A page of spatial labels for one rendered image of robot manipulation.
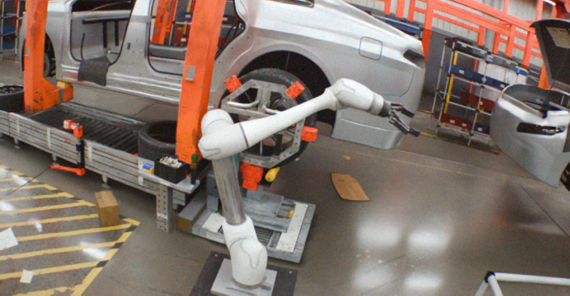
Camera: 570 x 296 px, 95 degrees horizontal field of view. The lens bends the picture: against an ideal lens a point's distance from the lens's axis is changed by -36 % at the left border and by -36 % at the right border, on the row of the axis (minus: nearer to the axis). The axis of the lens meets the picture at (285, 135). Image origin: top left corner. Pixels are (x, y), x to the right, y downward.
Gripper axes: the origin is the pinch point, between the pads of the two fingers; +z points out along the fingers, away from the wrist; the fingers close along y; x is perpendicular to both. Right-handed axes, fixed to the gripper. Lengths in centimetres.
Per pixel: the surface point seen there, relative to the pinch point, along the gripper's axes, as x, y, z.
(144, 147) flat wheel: 153, 73, -125
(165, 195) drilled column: 137, 24, -94
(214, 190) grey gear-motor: 142, 49, -60
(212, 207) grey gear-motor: 161, 48, -56
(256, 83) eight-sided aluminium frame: 61, 74, -61
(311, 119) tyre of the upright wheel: 68, 69, -20
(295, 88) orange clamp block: 52, 70, -39
